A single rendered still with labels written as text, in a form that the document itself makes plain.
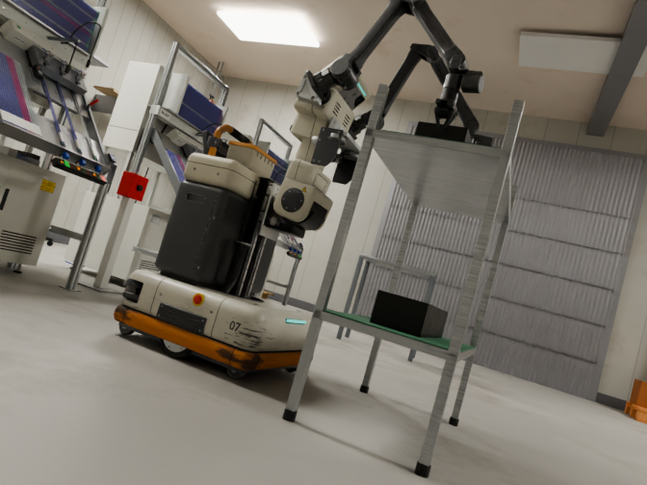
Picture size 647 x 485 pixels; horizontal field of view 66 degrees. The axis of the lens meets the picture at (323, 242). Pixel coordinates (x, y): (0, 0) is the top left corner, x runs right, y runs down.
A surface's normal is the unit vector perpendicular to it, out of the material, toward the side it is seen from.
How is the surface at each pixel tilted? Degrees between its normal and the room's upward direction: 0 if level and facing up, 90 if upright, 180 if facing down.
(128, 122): 90
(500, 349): 90
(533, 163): 90
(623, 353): 90
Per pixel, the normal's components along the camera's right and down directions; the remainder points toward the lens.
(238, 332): -0.36, -0.18
